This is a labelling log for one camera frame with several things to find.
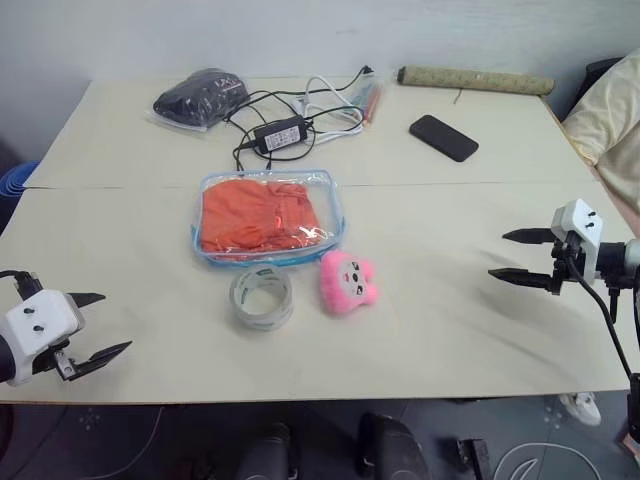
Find rolled tan mat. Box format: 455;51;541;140
396;64;556;99

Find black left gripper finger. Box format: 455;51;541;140
67;292;107;312
72;340;134;381

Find dark rounded shape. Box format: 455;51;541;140
356;412;424;480
233;422;292;480

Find clear bag of pencils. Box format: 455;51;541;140
343;74;387;127

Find white floor cable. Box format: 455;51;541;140
491;441;602;480

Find clear tape roll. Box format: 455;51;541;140
228;265;295;332

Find blue ribbed object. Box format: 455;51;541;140
0;159;41;236

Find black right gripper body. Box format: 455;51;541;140
548;234;587;297

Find black chair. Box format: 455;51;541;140
574;57;626;121

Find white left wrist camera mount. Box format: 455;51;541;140
0;288;84;389

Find cream pillow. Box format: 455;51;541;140
561;47;640;204

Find black adapter cable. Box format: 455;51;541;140
222;64;376;172

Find orange cloth garment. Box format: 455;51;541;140
198;180;322;255

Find dark blocky shape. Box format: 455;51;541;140
453;437;492;480

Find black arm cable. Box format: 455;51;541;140
0;269;44;301
567;249;640;382

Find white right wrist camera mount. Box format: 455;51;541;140
551;198;604;287

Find white shoe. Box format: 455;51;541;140
556;392;602;427

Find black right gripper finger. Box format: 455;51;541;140
502;227;556;246
488;267;555;294

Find black smartphone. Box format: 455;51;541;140
408;114;480;164

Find black box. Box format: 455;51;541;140
626;372;640;442

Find clear pouch with orange cloth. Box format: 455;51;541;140
189;168;349;268

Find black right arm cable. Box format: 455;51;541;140
567;249;640;382

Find pink plush toy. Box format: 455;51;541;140
319;250;380;317

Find black power adapter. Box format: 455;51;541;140
253;115;309;153

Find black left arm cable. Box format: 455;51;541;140
0;269;44;301

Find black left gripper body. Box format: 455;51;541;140
31;339;91;384

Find black garment in plastic bag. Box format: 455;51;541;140
145;68;252;134

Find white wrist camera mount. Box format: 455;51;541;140
551;198;604;287
0;288;84;389

